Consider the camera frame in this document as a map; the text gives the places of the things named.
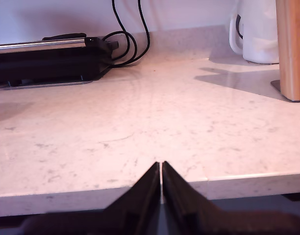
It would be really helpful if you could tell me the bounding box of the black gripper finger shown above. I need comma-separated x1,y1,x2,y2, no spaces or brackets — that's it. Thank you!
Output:
100,161,161,235
162,161,224,235

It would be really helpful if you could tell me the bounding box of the wooden magnetic knife block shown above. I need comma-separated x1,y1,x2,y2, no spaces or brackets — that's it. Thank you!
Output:
271,0,300,103

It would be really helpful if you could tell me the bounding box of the black contact grill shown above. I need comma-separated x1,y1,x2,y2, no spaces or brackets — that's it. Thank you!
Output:
0,32,120,90

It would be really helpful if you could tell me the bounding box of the black power cable with plug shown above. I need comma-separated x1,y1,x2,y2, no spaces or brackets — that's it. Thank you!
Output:
102,0,138,66
110,0,150,68

